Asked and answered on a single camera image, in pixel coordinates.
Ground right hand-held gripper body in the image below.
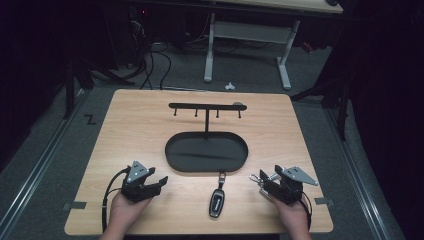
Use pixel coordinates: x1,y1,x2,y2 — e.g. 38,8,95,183
263,164,319,205

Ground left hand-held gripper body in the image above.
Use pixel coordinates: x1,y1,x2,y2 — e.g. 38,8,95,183
120,160,163,204

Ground person's left hand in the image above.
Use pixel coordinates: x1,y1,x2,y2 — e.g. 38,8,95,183
108,192,155,236

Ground person's right hand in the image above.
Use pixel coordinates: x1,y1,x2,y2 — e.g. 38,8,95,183
266,194,311,234

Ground grey tape strip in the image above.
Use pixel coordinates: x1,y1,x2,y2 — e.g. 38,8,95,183
62,200,88,211
313,197,335,207

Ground black car key fob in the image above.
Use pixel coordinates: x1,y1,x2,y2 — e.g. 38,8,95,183
208,171,227,219

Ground black key rack with tray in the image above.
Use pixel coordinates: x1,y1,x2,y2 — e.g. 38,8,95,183
164,101,250,174

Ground black stand legs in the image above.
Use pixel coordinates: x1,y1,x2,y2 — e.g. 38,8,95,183
289,78,352,142
62,58,136,120

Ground white-legged desk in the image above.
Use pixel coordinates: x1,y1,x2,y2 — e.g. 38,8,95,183
203,0,344,91

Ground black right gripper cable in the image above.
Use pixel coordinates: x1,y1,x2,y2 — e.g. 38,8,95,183
299,191,314,231

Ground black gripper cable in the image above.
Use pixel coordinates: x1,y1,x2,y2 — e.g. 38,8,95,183
299,191,314,231
101,166,132,233

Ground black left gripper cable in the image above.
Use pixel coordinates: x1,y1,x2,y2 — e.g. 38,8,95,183
101,166,132,233

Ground metal floor rail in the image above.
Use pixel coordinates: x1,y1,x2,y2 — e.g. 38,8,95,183
0,89,88,236
323,105,392,240

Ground black floor cables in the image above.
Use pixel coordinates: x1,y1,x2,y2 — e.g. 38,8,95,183
128,6,173,91

